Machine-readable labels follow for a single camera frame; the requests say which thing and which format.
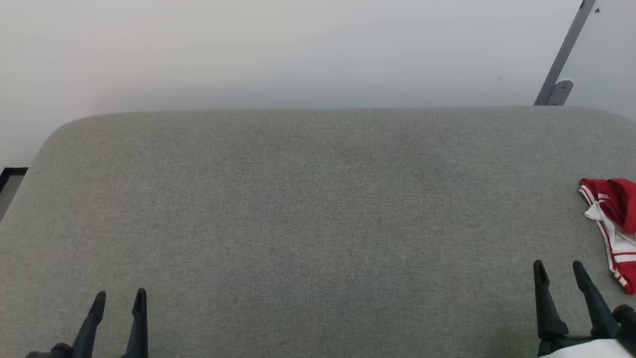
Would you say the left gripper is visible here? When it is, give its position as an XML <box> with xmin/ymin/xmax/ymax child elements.
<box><xmin>25</xmin><ymin>288</ymin><xmax>148</xmax><ymax>358</ymax></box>

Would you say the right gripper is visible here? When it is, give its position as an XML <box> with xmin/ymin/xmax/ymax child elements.
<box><xmin>533</xmin><ymin>260</ymin><xmax>636</xmax><ymax>358</ymax></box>

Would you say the red and white jersey garment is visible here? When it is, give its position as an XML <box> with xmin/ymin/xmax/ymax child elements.
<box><xmin>578</xmin><ymin>178</ymin><xmax>636</xmax><ymax>296</ymax></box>

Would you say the black skirting strip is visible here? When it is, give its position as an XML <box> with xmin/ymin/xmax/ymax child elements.
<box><xmin>0</xmin><ymin>168</ymin><xmax>28</xmax><ymax>222</ymax></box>

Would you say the grey fabric sofa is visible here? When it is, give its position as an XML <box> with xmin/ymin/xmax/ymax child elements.
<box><xmin>0</xmin><ymin>105</ymin><xmax>636</xmax><ymax>358</ymax></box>

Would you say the grey slanted metal bar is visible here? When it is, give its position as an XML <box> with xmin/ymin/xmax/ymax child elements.
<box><xmin>534</xmin><ymin>0</ymin><xmax>597</xmax><ymax>106</ymax></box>

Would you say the grey metal bracket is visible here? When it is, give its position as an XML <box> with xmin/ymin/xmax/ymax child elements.
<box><xmin>546</xmin><ymin>80</ymin><xmax>574</xmax><ymax>106</ymax></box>

